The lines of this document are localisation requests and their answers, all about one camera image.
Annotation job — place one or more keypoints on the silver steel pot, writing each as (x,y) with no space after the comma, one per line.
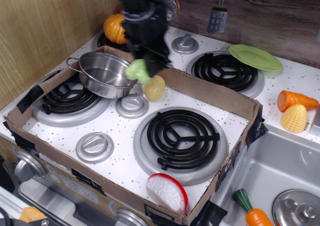
(102,74)

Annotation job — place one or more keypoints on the silver pot lid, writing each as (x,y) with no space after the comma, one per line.
(296,207)

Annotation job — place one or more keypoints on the yellow toy corn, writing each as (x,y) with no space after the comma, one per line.
(295,118)

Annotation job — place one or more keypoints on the yellow toy potato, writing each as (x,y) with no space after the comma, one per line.
(155,89)

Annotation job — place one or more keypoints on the silver lower front dial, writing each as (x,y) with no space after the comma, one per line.
(126,218)

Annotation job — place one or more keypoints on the orange carrot with green top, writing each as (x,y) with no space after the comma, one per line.
(254,216)

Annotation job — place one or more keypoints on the silver knob back centre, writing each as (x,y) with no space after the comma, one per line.
(185,45)

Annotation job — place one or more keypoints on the back right black burner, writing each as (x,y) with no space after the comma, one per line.
(221,68)

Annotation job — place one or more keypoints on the orange toy carrot piece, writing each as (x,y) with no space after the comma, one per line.
(286,99)

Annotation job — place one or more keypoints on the grey sink basin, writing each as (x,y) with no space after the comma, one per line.
(276,162)

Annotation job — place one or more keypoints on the orange toy pumpkin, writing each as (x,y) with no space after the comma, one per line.
(113,29)

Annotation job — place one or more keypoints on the hanging grey slotted spatula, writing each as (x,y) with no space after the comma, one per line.
(218,19)

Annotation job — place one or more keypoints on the silver knob middle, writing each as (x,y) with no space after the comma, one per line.
(132,106)

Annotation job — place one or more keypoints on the hanging silver strainer spoon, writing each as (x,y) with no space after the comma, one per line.
(172,9)

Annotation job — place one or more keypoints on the back left black burner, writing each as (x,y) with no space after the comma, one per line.
(101,40)

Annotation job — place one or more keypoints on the silver stove front dial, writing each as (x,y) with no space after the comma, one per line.
(28,167)

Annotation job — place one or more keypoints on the green plastic plate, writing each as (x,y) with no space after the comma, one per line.
(255,57)

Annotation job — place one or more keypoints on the front left black burner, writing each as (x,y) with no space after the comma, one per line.
(69,104)

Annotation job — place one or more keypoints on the front right black burner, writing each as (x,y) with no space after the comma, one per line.
(184,143)

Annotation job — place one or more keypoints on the black burner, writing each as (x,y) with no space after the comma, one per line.
(69,104)
(184,143)
(101,40)
(221,68)

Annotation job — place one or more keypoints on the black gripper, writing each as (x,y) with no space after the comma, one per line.
(146,41)

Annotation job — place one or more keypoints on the silver knob front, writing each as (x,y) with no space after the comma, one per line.
(94,148)

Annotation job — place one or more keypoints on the green toy broccoli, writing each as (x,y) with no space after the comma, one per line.
(137,70)

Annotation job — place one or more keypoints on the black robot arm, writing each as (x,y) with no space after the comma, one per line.
(143,9)

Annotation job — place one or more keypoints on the orange object bottom left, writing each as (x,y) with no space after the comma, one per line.
(31,214)

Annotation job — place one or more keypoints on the brown cardboard fence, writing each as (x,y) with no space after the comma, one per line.
(75,193)

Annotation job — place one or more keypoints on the red white radish slice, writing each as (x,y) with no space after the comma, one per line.
(167,192)

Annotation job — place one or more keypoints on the silver knob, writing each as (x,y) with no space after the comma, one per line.
(185,45)
(94,148)
(132,106)

